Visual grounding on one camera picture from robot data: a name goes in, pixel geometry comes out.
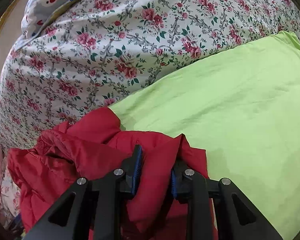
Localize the red quilted puffer jacket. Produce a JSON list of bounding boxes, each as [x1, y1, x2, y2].
[[8, 108, 208, 239]]

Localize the pastel floral pillow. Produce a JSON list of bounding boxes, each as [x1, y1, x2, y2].
[[0, 167, 20, 229]]

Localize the rose floral white quilt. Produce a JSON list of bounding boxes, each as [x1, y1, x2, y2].
[[0, 0, 300, 150]]

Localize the lime green bed sheet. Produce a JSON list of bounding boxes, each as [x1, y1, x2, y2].
[[111, 31, 300, 239]]

